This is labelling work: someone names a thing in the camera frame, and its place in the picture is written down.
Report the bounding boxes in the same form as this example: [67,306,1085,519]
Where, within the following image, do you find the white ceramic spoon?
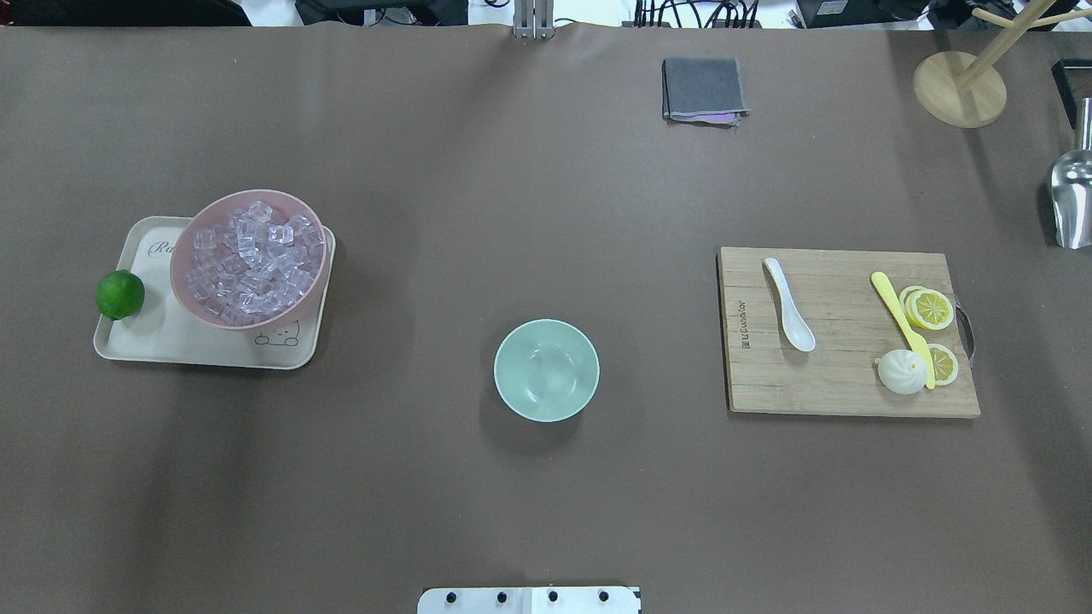
[762,258,816,352]

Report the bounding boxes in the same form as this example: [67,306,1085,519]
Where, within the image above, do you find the mint green bowl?
[494,319,601,423]

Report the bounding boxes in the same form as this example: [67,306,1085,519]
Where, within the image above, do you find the pile of clear ice cubes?
[186,200,327,322]

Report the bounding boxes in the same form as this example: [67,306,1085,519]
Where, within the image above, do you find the pink bowl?
[170,189,329,329]

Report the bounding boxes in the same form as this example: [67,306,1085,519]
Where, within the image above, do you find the folded grey cloth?
[660,57,752,127]

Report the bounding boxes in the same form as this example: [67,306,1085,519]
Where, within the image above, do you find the bamboo cutting board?
[719,247,980,420]

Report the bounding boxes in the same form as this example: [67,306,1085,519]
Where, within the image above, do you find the yellow plastic knife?
[870,271,936,390]

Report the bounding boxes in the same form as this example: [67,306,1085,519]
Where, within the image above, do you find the stacked lemon slices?
[898,285,956,331]

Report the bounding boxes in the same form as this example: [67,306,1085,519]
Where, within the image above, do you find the beige rectangular tray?
[93,215,325,370]

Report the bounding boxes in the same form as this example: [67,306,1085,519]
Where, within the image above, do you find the single lemon slice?
[927,343,960,387]

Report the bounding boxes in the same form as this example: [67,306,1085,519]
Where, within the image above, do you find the green lime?
[95,269,147,320]

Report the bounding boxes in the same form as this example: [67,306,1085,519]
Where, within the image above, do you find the wooden stand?
[913,1,1091,129]

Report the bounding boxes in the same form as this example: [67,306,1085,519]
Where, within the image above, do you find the metal scoop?
[1051,98,1091,250]

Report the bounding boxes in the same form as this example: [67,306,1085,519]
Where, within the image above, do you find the black tray edge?
[1051,58,1092,128]

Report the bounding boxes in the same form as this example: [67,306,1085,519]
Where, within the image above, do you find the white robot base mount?
[416,585,642,613]

